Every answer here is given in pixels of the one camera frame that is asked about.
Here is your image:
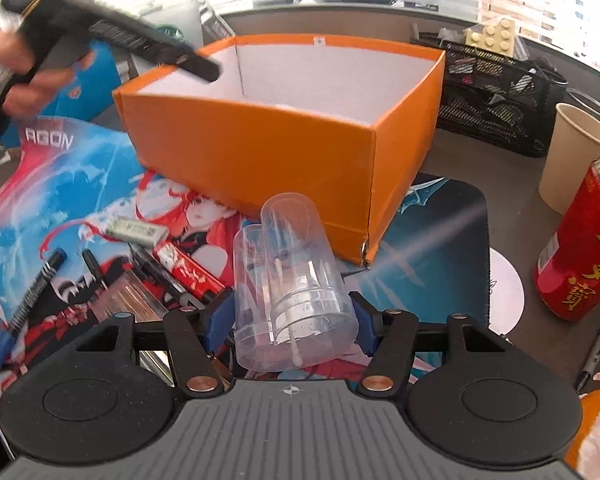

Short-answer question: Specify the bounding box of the beige paper cup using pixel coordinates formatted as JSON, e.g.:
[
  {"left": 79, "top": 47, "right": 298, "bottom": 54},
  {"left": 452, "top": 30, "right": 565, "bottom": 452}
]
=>
[{"left": 538, "top": 102, "right": 600, "bottom": 216}]

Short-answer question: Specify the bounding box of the blue paper bag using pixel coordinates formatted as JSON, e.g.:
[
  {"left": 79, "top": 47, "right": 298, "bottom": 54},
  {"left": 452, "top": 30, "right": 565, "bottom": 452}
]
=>
[{"left": 40, "top": 40, "right": 126, "bottom": 124}]

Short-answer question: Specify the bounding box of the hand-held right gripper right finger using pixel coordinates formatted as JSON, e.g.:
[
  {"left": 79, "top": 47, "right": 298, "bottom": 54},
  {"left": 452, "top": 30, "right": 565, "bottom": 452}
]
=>
[{"left": 349, "top": 291, "right": 513, "bottom": 395}]

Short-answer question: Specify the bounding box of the yellow building block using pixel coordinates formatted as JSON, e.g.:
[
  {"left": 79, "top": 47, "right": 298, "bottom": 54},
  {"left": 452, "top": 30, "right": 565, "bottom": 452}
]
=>
[{"left": 463, "top": 16, "right": 520, "bottom": 54}]

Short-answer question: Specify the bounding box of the red white tube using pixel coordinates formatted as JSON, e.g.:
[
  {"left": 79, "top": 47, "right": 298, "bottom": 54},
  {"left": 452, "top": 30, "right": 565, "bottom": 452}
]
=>
[{"left": 157, "top": 242, "right": 234, "bottom": 307}]

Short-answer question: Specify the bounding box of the frosted cup with green logo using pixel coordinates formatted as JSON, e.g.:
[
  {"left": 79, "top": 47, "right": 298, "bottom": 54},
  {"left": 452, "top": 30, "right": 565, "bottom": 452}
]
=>
[{"left": 130, "top": 0, "right": 204, "bottom": 69}]

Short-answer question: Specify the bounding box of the clear plastic cup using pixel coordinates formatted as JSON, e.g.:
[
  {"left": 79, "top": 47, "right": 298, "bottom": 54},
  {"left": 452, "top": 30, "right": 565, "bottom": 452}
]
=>
[
  {"left": 259, "top": 191, "right": 359, "bottom": 367},
  {"left": 232, "top": 224, "right": 282, "bottom": 374}
]

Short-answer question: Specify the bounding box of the red drink can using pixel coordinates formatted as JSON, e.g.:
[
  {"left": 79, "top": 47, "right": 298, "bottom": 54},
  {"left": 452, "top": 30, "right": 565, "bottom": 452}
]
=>
[{"left": 533, "top": 143, "right": 600, "bottom": 322}]

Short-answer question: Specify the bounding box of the black mesh desk organizer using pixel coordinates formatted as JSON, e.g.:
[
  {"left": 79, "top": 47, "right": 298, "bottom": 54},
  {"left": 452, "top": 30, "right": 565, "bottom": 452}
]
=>
[{"left": 411, "top": 25, "right": 569, "bottom": 159}]

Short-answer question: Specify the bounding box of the white eraser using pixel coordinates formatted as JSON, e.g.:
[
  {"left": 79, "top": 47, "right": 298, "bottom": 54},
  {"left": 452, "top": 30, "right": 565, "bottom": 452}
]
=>
[{"left": 105, "top": 216, "right": 170, "bottom": 246}]

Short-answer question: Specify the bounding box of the clear plastic case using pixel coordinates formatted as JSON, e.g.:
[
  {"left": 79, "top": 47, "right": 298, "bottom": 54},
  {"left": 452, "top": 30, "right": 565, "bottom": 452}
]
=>
[{"left": 92, "top": 269, "right": 181, "bottom": 322}]

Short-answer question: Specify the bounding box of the printed anime desk mat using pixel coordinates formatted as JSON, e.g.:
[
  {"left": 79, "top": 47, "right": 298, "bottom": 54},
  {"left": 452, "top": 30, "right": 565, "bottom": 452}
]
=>
[{"left": 0, "top": 110, "right": 381, "bottom": 396}]

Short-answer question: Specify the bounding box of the orange cardboard box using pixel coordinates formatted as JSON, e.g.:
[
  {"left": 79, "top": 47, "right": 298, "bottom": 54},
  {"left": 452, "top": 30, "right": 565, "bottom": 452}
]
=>
[{"left": 112, "top": 34, "right": 447, "bottom": 267}]

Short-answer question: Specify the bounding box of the dark dragon mouse pad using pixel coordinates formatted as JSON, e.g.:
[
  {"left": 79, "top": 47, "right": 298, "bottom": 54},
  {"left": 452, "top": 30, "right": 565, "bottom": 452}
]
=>
[{"left": 365, "top": 174, "right": 492, "bottom": 342}]

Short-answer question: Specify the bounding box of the clear glass jar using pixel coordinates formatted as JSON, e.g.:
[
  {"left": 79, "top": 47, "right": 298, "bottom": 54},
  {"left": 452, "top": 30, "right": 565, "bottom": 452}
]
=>
[{"left": 566, "top": 87, "right": 600, "bottom": 123}]

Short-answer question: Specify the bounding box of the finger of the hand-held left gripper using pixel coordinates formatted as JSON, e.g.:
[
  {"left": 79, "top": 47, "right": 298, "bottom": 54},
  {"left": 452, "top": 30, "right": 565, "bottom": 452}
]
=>
[{"left": 144, "top": 26, "right": 225, "bottom": 83}]

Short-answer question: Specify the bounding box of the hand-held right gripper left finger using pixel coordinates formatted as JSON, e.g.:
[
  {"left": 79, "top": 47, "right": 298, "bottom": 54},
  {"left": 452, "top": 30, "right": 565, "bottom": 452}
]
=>
[{"left": 75, "top": 290, "right": 236, "bottom": 398}]

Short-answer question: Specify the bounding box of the white round coaster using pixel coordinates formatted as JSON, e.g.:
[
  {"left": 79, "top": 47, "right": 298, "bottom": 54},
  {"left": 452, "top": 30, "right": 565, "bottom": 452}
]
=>
[{"left": 489, "top": 249, "right": 525, "bottom": 337}]

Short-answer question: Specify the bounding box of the black marker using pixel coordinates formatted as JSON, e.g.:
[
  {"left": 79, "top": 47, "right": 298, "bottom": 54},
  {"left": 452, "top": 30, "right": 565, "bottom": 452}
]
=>
[{"left": 0, "top": 249, "right": 69, "bottom": 367}]

